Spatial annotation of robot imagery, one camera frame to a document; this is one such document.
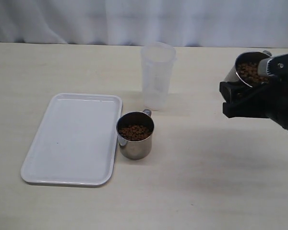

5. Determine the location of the clear plastic tall container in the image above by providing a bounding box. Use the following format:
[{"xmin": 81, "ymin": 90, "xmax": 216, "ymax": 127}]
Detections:
[{"xmin": 140, "ymin": 42, "xmax": 176, "ymax": 111}]

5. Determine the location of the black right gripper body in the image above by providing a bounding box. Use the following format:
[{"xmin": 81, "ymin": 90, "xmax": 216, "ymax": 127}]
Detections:
[{"xmin": 264, "ymin": 71, "xmax": 288, "ymax": 138}]

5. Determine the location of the steel mug with pellets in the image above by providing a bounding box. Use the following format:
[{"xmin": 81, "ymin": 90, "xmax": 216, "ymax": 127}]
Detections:
[{"xmin": 116, "ymin": 109, "xmax": 155, "ymax": 160}]

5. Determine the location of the white plastic tray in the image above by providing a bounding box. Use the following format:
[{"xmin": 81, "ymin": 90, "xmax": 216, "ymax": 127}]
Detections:
[{"xmin": 20, "ymin": 93, "xmax": 122, "ymax": 187}]

